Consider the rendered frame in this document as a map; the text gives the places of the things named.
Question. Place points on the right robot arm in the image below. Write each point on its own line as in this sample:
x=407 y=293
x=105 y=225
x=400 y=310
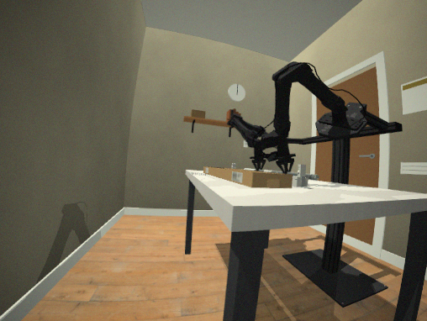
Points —
x=243 y=128

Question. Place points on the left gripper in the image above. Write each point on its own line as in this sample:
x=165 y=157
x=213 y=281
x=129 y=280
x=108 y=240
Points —
x=287 y=158

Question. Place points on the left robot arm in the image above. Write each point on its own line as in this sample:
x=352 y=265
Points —
x=301 y=73

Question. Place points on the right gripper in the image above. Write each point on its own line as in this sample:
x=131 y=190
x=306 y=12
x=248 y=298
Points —
x=258 y=158

